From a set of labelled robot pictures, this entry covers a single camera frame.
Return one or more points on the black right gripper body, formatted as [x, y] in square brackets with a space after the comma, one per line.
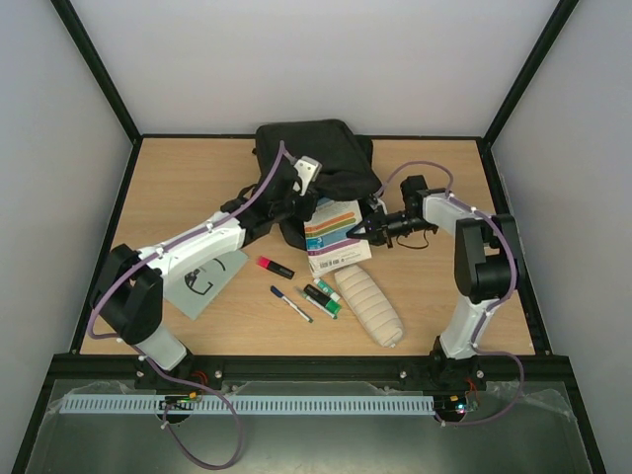
[380, 229]

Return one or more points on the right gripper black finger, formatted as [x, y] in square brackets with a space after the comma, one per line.
[365, 227]
[363, 236]

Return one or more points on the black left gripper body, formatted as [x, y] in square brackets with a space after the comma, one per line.
[283, 210]

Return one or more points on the children's reader book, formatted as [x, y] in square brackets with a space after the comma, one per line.
[327, 245]

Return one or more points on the black student bag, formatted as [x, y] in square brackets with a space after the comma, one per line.
[346, 173]

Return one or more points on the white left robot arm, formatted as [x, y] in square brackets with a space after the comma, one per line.
[127, 302]

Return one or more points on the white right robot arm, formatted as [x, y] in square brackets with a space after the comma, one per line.
[487, 262]

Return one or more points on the white green glue stick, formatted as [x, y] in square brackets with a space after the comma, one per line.
[326, 289]

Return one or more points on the red highlighter marker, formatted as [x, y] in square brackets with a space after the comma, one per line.
[275, 268]

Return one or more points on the beige fabric pencil case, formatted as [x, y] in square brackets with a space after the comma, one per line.
[369, 304]

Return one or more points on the green capped thin pen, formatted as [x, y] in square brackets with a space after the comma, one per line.
[312, 301]

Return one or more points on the blue capped pen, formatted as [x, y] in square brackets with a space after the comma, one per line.
[280, 295]

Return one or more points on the grey booklet with G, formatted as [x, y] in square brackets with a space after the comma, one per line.
[194, 292]

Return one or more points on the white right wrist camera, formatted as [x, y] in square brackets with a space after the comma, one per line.
[376, 204]

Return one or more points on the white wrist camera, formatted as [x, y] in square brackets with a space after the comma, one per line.
[376, 204]
[307, 170]

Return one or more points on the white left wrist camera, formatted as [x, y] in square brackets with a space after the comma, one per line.
[307, 170]

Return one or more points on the light blue cable duct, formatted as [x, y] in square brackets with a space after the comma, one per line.
[249, 405]

